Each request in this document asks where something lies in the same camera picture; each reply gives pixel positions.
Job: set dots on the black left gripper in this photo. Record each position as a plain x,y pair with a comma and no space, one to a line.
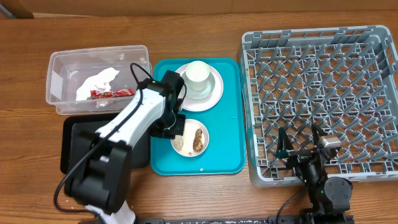
155,131

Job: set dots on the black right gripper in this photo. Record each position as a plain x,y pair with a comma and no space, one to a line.
300,154

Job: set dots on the white rice pile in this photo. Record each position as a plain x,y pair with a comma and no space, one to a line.
185,142

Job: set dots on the small pink bowl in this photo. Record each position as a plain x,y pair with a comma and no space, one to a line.
205,137

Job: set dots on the brown food piece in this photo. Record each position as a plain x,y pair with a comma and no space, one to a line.
197,142

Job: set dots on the red snack wrapper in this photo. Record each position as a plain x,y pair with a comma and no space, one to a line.
97,94

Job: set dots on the white napkin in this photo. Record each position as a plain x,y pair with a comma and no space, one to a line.
99,82

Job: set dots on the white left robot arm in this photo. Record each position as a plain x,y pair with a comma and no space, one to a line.
100,162

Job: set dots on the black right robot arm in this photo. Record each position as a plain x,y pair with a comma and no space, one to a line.
329,196

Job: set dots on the grey dishwasher rack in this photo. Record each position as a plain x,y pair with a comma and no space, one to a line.
342,78

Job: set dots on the large pink plate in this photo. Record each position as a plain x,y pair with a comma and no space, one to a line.
190,104

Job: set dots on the grey bowl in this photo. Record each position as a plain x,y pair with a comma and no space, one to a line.
209,90

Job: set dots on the cream cup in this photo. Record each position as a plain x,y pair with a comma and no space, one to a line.
197,73

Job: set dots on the teal serving tray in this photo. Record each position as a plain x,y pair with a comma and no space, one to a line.
225,153

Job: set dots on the clear plastic bin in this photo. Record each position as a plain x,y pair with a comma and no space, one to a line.
67,71

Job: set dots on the black plastic tray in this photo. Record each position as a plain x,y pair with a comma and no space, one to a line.
91,122

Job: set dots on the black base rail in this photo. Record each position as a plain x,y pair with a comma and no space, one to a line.
217,221

